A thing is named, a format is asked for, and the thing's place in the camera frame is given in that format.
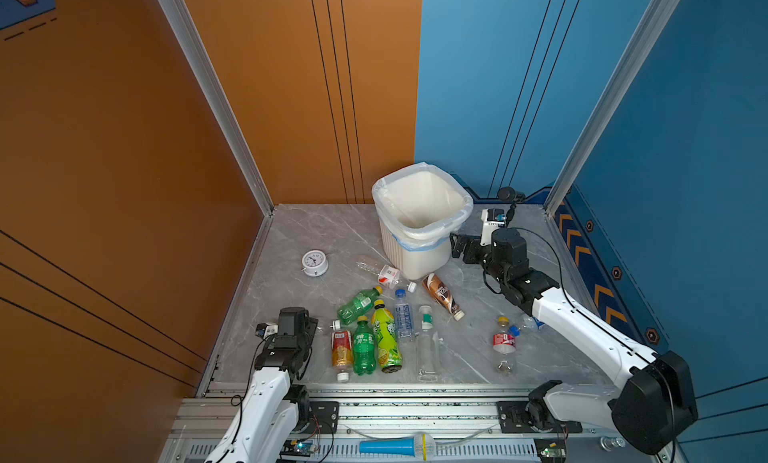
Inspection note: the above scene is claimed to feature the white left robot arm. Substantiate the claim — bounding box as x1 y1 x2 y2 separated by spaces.
206 307 318 462

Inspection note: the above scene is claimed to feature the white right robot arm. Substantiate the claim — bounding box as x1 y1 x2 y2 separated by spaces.
450 227 698 455

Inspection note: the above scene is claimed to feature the crushed blue-label bottle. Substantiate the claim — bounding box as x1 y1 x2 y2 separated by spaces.
521 315 543 333

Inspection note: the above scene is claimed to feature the white alarm clock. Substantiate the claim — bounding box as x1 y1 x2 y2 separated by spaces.
301 249 329 277

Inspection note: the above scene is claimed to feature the silver knob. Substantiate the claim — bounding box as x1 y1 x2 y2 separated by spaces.
600 436 626 452

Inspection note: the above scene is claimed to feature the aluminium frame post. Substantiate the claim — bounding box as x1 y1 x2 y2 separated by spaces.
149 0 275 216
543 0 681 217

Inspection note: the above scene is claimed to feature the green sprite bottle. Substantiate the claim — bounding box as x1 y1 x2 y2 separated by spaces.
352 316 377 376

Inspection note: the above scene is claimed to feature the brown coffee bottle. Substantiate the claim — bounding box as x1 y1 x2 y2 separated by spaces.
421 273 465 321

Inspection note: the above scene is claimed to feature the clear crushed red-white bottle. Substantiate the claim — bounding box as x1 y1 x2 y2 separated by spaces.
356 257 402 288

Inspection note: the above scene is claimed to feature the clear green-label bottle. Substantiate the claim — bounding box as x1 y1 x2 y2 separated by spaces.
417 305 440 382

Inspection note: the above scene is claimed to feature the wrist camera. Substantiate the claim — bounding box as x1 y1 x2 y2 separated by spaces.
255 322 279 339
480 208 507 246

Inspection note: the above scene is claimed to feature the green bottle lying diagonal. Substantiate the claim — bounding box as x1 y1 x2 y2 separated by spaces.
337 286 383 326

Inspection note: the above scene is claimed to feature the green circuit board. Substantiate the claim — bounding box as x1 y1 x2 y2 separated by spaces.
279 439 318 459
534 439 567 463

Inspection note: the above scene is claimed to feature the right green circuit board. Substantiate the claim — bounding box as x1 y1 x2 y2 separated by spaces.
534 439 567 463

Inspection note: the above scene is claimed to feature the white plastic waste bin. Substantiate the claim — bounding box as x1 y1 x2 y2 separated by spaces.
372 162 473 280

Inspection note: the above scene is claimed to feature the orange-red label bottle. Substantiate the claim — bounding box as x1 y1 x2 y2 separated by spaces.
331 320 354 383

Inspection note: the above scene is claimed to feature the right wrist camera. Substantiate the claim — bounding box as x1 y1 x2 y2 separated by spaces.
480 208 507 246

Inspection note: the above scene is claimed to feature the small blue-cap water bottle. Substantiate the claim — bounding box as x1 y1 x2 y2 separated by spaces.
395 288 414 342

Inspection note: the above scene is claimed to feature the left green circuit board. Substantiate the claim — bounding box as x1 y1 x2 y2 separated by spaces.
279 439 318 459

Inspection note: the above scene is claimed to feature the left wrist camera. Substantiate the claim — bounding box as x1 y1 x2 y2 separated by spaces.
255 322 279 339

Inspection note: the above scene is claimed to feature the aluminium frame post left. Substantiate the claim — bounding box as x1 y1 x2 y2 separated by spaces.
149 0 275 216

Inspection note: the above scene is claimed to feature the black desk microphone stand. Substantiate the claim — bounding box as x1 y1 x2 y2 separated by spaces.
497 186 525 227

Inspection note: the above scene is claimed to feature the yellow-green tea bottle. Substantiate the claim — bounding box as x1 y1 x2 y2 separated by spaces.
373 299 403 373

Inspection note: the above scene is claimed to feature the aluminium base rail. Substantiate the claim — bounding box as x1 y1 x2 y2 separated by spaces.
160 382 680 462

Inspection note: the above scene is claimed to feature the aluminium frame post right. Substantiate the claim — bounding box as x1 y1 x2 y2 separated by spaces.
543 0 681 217

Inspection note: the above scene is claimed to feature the red-label yellow-cap bottle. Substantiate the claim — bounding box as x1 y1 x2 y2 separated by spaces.
491 316 517 374

